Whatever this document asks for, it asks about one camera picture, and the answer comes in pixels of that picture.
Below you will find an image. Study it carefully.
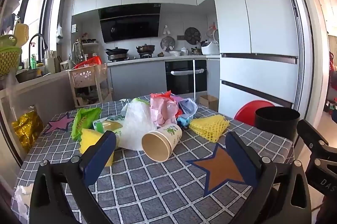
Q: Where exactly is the yellow colander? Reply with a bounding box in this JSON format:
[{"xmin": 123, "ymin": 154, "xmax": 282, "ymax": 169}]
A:
[{"xmin": 13, "ymin": 20, "xmax": 29, "ymax": 47}]

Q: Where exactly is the beige trolley shelf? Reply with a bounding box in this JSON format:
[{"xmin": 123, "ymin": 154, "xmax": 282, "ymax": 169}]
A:
[{"xmin": 68, "ymin": 64, "xmax": 112, "ymax": 108}]

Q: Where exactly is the black round bin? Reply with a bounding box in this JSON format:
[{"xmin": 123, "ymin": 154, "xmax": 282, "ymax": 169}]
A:
[{"xmin": 254, "ymin": 106, "xmax": 301, "ymax": 141}]

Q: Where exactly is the grey kitchen counter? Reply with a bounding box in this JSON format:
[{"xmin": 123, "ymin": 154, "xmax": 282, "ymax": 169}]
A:
[{"xmin": 107, "ymin": 54, "xmax": 220, "ymax": 101}]

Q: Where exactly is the gold foil bag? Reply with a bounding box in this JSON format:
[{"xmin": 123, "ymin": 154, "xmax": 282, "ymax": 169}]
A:
[{"xmin": 11, "ymin": 107, "xmax": 44, "ymax": 152}]

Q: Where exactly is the black kitchen faucet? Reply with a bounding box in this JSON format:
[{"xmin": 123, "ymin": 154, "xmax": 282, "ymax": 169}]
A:
[{"xmin": 28, "ymin": 34, "xmax": 48, "ymax": 61}]

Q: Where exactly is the green colander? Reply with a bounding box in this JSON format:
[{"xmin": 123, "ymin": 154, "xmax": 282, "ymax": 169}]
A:
[{"xmin": 0, "ymin": 35, "xmax": 23, "ymax": 77}]

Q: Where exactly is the crumpled white tissue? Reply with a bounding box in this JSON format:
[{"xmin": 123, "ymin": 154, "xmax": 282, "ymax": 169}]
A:
[{"xmin": 13, "ymin": 183, "xmax": 33, "ymax": 207}]

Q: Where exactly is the red round stool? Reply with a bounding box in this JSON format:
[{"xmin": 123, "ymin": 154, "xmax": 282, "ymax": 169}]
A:
[{"xmin": 234, "ymin": 100, "xmax": 275, "ymax": 125}]

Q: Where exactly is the red plastic basket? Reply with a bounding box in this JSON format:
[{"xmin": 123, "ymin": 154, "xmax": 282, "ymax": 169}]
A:
[{"xmin": 74, "ymin": 56, "xmax": 103, "ymax": 70}]

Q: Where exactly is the clear plastic packet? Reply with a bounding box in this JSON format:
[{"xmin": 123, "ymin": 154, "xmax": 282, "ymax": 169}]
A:
[{"xmin": 178, "ymin": 98, "xmax": 198, "ymax": 119}]

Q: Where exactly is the brown cooking pot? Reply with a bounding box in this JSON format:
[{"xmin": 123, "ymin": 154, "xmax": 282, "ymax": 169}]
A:
[{"xmin": 136, "ymin": 44, "xmax": 156, "ymax": 54}]

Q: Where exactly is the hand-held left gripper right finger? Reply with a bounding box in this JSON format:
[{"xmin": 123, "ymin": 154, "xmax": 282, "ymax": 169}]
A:
[{"xmin": 224, "ymin": 131, "xmax": 312, "ymax": 224}]

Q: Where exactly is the yellow foam net sleeve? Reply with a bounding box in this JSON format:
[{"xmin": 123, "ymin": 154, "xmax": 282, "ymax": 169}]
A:
[{"xmin": 189, "ymin": 115, "xmax": 230, "ymax": 142}]

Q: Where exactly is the dark round baking pan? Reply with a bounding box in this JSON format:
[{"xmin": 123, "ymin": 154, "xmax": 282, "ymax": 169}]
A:
[{"xmin": 184, "ymin": 27, "xmax": 201, "ymax": 44}]

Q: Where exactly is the silver round steamer rack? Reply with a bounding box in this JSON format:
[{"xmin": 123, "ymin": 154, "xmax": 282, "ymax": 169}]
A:
[{"xmin": 160, "ymin": 36, "xmax": 175, "ymax": 52}]

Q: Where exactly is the green snack bag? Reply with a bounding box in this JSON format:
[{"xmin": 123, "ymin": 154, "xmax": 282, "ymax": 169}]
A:
[{"xmin": 71, "ymin": 107, "xmax": 103, "ymax": 141}]

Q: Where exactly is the green white bottle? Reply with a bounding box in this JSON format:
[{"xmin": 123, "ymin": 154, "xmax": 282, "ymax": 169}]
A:
[{"xmin": 93, "ymin": 116, "xmax": 125, "ymax": 148}]

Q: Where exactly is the cardboard box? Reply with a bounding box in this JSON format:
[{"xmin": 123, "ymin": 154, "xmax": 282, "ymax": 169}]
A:
[{"xmin": 198, "ymin": 95, "xmax": 219, "ymax": 112}]

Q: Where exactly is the white rice cooker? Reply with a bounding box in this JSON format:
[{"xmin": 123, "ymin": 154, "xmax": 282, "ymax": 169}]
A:
[{"xmin": 201, "ymin": 41, "xmax": 220, "ymax": 55}]

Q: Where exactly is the black range hood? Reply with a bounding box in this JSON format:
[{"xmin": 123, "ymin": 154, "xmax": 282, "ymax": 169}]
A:
[{"xmin": 98, "ymin": 3, "xmax": 161, "ymax": 43}]

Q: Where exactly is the white mop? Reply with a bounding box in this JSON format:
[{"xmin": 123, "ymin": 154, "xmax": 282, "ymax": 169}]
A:
[{"xmin": 192, "ymin": 59, "xmax": 197, "ymax": 101}]

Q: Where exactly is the black wok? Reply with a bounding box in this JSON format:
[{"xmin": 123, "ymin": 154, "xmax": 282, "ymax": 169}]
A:
[{"xmin": 105, "ymin": 47, "xmax": 129, "ymax": 56}]

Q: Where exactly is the printed paper cup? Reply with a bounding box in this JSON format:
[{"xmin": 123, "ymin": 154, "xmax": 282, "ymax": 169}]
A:
[{"xmin": 142, "ymin": 123, "xmax": 183, "ymax": 163}]

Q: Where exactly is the black built-in oven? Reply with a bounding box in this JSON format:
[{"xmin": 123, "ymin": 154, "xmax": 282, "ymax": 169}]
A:
[{"xmin": 165, "ymin": 59, "xmax": 207, "ymax": 95}]

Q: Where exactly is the grey checkered star tablecloth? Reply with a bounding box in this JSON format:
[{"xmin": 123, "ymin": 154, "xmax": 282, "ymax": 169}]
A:
[{"xmin": 12, "ymin": 100, "xmax": 295, "ymax": 224}]

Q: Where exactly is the white refrigerator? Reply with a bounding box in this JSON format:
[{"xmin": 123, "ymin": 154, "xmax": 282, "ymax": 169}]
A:
[{"xmin": 208, "ymin": 0, "xmax": 303, "ymax": 119}]

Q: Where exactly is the red plastic bag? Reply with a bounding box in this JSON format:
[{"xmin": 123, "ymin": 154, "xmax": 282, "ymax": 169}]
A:
[{"xmin": 151, "ymin": 91, "xmax": 172, "ymax": 104}]

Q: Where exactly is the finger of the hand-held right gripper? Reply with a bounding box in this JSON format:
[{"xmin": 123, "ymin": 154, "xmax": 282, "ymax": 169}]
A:
[{"xmin": 297, "ymin": 119, "xmax": 329, "ymax": 159}]

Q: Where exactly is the pink plastic bag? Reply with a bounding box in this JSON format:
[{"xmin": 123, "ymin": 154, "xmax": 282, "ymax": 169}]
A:
[{"xmin": 150, "ymin": 95, "xmax": 179, "ymax": 128}]

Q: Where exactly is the hanging white plastic bag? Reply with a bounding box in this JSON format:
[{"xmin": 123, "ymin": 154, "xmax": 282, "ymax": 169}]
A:
[{"xmin": 56, "ymin": 24, "xmax": 64, "ymax": 43}]

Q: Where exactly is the wavy-edged sponge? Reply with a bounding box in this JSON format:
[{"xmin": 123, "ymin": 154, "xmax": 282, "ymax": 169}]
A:
[{"xmin": 80, "ymin": 129, "xmax": 115, "ymax": 167}]

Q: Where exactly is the blue wrapper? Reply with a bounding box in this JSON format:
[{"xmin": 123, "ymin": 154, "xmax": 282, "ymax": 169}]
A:
[{"xmin": 176, "ymin": 113, "xmax": 196, "ymax": 127}]

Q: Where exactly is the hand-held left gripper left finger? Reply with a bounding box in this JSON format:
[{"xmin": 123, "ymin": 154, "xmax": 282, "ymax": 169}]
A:
[{"xmin": 29, "ymin": 131, "xmax": 117, "ymax": 224}]

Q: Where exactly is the white plastic bag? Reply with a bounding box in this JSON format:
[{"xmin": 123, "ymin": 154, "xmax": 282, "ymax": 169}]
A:
[
  {"xmin": 56, "ymin": 24, "xmax": 64, "ymax": 43},
  {"xmin": 116, "ymin": 99, "xmax": 158, "ymax": 151}
]

